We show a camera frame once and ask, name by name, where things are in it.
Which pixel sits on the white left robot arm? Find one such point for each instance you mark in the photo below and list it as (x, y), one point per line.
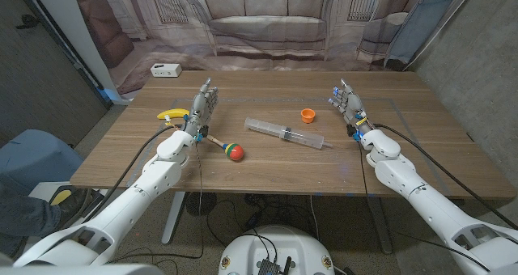
(133, 198)

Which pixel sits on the white floor platform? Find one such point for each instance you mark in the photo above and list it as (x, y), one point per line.
(40, 190)

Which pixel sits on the printed living room backdrop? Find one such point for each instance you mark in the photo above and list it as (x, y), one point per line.
(263, 24)

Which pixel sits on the round black floor fan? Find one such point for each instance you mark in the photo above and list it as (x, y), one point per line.
(201, 204)

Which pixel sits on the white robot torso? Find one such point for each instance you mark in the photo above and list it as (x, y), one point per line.
(279, 246)

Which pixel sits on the yellow black foot pedal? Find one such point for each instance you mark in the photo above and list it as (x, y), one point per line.
(60, 196)

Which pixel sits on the person in blue jeans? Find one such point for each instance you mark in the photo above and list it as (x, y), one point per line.
(20, 214)

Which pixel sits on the yellow toy banana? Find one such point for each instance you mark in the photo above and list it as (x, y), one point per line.
(172, 113)

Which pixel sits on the black power adapter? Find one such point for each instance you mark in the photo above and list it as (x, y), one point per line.
(253, 220)

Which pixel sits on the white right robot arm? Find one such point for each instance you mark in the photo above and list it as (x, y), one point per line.
(429, 204)

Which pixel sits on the colourful wooden maraca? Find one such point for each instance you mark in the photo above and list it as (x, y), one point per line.
(234, 151)

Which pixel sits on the blue padded seat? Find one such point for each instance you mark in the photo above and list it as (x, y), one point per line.
(36, 153)

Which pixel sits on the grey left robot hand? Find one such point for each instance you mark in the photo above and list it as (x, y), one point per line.
(200, 111)

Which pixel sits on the large clear plastic syringe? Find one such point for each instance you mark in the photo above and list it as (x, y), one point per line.
(267, 127)

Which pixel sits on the white power strip box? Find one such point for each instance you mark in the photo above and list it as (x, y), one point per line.
(165, 70)

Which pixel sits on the black electronics module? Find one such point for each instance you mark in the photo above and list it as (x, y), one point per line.
(269, 267)

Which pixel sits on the white table leg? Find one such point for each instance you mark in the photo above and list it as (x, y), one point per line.
(382, 230)
(173, 222)

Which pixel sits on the small orange cup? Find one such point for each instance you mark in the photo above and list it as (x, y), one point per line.
(308, 115)

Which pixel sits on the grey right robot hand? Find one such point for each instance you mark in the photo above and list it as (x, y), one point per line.
(353, 107)

